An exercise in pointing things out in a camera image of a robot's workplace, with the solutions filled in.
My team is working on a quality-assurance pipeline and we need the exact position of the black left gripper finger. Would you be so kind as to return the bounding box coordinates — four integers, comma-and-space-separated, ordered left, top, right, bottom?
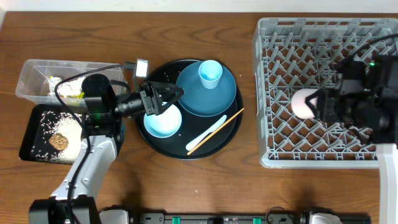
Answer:
147, 81, 184, 93
155, 93, 183, 115

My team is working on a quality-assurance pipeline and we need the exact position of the pink cup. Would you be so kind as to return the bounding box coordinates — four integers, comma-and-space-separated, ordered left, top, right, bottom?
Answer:
290, 88, 318, 119

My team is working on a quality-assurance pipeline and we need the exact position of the light blue bowl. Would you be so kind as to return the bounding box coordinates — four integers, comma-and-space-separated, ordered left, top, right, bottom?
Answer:
144, 105, 182, 138

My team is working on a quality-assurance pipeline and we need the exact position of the light blue cup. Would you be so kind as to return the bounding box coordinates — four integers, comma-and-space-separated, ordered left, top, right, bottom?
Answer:
198, 60, 223, 89

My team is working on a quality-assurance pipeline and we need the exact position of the brown cookie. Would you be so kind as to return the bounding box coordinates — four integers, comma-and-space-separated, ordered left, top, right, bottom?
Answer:
49, 133, 69, 151

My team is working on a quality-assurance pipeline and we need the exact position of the foil snack wrapper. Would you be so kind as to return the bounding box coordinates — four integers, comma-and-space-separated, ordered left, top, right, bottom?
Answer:
47, 76, 62, 97

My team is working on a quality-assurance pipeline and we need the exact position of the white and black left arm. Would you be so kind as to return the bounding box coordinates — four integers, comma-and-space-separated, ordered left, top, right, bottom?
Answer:
29, 73, 184, 223

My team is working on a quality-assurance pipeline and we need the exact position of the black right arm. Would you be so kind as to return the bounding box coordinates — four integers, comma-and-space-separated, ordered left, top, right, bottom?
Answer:
304, 55, 397, 223

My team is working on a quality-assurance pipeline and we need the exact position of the grey dishwasher rack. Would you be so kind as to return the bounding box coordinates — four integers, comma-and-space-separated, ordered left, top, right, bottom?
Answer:
252, 18, 397, 169

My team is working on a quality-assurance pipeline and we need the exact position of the dark blue plate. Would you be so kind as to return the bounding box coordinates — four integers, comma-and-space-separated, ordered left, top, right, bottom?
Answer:
176, 61, 237, 117

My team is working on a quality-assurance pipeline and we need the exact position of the round black tray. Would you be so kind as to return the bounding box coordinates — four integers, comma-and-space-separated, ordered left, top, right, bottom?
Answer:
135, 59, 243, 159

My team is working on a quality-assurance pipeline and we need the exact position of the light blue plastic knife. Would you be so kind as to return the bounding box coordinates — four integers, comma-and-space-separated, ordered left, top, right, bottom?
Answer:
185, 114, 227, 151

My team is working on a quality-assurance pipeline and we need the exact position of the wooden chopstick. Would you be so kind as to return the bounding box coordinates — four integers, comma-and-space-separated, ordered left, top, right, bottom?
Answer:
187, 108, 244, 156

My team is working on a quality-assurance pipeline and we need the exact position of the clear plastic bin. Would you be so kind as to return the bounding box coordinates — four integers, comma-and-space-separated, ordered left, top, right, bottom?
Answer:
16, 59, 127, 107

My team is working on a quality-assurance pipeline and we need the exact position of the spilled white rice pile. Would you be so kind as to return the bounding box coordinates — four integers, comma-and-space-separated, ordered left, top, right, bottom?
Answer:
30, 111, 81, 164

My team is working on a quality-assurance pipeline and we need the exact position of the black rectangular tray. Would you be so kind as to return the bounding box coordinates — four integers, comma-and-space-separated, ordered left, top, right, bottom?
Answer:
19, 104, 68, 162

